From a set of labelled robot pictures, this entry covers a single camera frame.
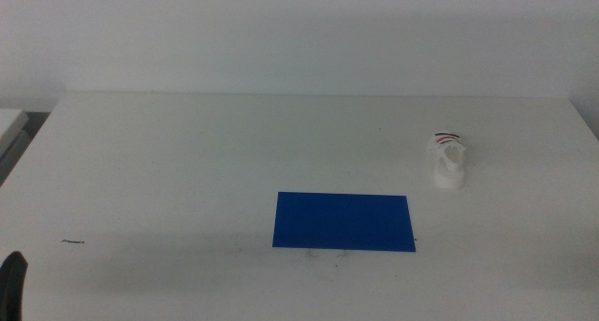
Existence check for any white strapped sandal shoe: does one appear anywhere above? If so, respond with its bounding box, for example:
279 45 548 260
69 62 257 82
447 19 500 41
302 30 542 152
426 131 468 191

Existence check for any white side table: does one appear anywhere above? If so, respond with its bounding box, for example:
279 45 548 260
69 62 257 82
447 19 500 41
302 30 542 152
0 108 30 159

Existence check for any blue rectangular mat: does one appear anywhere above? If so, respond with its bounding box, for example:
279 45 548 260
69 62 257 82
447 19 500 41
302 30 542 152
271 191 417 254

